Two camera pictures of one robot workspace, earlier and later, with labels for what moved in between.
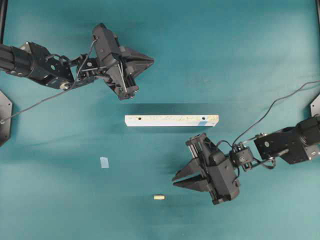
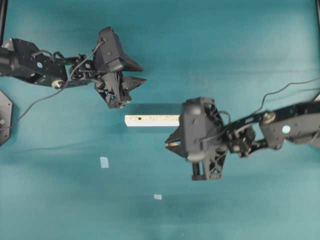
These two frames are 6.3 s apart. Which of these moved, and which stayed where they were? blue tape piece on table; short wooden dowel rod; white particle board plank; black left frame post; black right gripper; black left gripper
Moved: black left gripper; short wooden dowel rod; black right gripper
Stayed: blue tape piece on table; black left frame post; white particle board plank
